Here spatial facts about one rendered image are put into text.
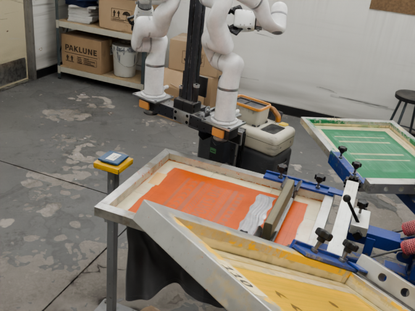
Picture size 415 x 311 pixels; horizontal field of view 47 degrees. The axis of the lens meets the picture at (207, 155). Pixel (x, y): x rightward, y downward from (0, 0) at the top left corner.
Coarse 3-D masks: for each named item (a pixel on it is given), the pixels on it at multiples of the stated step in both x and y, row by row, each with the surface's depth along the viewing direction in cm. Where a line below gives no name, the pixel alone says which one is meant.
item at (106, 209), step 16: (160, 160) 212; (176, 160) 219; (192, 160) 216; (208, 160) 216; (144, 176) 199; (240, 176) 210; (256, 176) 207; (112, 192) 184; (128, 192) 189; (304, 192) 201; (96, 208) 174; (112, 208) 174; (320, 208) 189; (128, 224) 171; (320, 224) 178
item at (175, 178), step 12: (168, 180) 204; (180, 180) 205; (204, 180) 207; (216, 180) 208; (252, 192) 202; (264, 192) 203; (240, 204) 192; (252, 204) 193; (300, 204) 196; (288, 216) 187; (300, 216) 188
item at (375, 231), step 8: (368, 232) 167; (376, 232) 168; (384, 232) 168; (392, 232) 169; (352, 240) 170; (360, 240) 169; (376, 240) 166; (384, 240) 165; (392, 240) 164; (384, 248) 166; (392, 248) 165
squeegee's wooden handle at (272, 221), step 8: (288, 184) 189; (288, 192) 184; (280, 200) 177; (288, 200) 188; (272, 208) 172; (280, 208) 173; (272, 216) 167; (280, 216) 177; (264, 224) 163; (272, 224) 163; (264, 232) 164; (272, 232) 167
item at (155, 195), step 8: (152, 192) 194; (160, 192) 194; (168, 192) 195; (152, 200) 188; (160, 200) 189; (136, 208) 182; (232, 216) 184; (240, 216) 184; (232, 224) 179; (280, 232) 177; (288, 232) 178; (280, 240) 172; (288, 240) 173
